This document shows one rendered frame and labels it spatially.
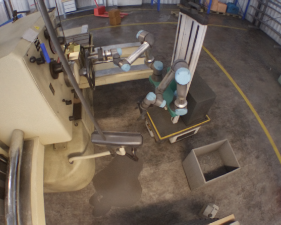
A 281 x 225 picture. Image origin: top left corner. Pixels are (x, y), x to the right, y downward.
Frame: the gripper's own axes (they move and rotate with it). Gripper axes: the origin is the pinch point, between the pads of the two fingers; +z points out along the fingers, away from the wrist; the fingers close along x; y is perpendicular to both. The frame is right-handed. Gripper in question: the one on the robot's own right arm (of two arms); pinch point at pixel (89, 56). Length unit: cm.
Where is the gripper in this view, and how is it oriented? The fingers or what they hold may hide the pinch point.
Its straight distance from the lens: 157.3
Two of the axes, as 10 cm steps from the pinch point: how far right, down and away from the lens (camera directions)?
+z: -9.8, 1.7, -1.4
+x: 2.1, 9.2, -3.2
